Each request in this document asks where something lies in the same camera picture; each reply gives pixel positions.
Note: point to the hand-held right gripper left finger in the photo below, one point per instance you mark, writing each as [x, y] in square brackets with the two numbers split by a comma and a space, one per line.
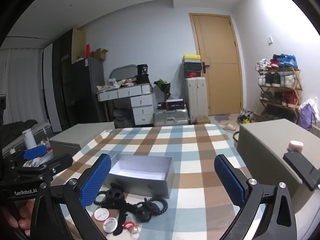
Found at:
[96, 180]

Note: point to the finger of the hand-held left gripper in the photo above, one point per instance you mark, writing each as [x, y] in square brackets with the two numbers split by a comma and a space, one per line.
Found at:
[35, 153]
[58, 162]

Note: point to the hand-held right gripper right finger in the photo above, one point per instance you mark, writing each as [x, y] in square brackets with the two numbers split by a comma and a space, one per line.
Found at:
[228, 180]

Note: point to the small black hair claw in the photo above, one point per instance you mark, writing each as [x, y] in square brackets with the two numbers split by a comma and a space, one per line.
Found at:
[146, 211]
[114, 193]

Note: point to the round white button badge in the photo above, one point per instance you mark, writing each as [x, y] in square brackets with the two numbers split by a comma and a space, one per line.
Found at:
[100, 214]
[111, 227]

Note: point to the long black hair claw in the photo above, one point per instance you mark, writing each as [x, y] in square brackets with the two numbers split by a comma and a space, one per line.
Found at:
[122, 210]

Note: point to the silver cardboard box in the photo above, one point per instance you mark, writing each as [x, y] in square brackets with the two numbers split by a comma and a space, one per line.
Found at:
[140, 187]

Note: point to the small red-capped clear item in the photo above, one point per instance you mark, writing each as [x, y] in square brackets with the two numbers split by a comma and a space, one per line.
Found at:
[130, 226]

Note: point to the person's left hand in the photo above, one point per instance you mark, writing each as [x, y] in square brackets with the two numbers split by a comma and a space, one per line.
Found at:
[21, 215]

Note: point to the white bottle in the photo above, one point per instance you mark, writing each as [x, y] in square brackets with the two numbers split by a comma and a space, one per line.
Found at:
[29, 138]

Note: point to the black jacket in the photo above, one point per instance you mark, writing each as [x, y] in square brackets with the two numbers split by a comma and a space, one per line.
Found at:
[15, 130]

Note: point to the large grey storage box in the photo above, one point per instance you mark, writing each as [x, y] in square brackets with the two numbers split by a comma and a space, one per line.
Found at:
[262, 145]

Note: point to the checked tablecloth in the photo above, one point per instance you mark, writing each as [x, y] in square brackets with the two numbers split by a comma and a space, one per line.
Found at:
[190, 150]

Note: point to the beige slipper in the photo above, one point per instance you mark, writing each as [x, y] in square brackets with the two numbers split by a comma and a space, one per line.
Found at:
[228, 127]

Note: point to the grey floor mat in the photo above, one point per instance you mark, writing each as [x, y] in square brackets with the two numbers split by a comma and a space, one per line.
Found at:
[222, 116]

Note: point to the small brown cardboard box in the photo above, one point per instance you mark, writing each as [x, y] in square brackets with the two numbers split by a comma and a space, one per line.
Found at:
[202, 120]

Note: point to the pile of loose shoes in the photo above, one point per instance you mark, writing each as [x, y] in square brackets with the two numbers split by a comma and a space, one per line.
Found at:
[247, 117]

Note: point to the white curtain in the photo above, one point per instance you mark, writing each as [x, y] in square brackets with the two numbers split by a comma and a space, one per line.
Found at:
[22, 85]

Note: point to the black phone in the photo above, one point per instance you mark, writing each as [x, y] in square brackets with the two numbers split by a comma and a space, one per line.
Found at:
[302, 167]

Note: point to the small pink round case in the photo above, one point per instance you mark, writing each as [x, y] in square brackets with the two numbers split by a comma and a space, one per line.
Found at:
[296, 146]

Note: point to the black fridge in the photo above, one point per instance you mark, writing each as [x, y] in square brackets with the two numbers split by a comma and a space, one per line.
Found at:
[87, 92]

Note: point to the dark tall wardrobe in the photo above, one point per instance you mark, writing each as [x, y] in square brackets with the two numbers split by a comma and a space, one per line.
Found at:
[61, 80]

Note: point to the silver ribbed suitcase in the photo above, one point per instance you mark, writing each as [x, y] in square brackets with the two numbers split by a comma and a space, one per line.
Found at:
[171, 117]

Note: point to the white dresser desk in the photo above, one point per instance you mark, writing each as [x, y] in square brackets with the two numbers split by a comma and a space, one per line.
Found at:
[141, 105]

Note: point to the white upright suitcase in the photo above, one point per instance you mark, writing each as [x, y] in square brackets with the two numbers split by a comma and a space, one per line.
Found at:
[196, 97]

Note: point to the black box with red stripe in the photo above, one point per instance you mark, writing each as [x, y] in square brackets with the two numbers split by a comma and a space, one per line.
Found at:
[175, 104]

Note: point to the clutter of small desk things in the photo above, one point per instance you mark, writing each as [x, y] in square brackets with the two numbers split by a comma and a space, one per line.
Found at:
[117, 83]

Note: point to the small black box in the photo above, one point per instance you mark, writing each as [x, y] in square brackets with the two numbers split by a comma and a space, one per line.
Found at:
[162, 105]

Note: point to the purple bag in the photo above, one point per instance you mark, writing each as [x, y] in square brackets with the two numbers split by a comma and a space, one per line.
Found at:
[306, 117]

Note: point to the grey arched mirror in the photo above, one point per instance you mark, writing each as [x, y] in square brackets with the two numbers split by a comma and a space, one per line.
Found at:
[122, 71]

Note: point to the black and red shoe box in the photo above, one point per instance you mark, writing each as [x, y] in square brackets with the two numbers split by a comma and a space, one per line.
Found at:
[192, 74]

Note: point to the rows of sneakers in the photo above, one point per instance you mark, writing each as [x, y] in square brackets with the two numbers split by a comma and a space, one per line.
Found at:
[277, 78]

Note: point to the black wrapped bouquet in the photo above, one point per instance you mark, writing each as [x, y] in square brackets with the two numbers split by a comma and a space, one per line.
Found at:
[163, 86]

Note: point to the black paper bag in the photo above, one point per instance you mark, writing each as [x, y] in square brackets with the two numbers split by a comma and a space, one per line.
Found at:
[143, 75]

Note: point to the red packet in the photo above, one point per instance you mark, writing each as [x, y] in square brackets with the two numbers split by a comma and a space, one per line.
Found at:
[88, 50]

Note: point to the open cardboard box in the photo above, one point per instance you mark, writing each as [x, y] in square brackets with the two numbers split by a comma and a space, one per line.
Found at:
[98, 54]

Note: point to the wooden shoe rack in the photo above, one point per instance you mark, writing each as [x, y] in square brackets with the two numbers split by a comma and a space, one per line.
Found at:
[298, 87]

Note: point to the flat cardboard sheet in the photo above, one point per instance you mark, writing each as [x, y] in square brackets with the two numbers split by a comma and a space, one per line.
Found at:
[78, 45]

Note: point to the wooden door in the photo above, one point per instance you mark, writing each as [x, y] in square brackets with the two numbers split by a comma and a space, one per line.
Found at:
[220, 55]

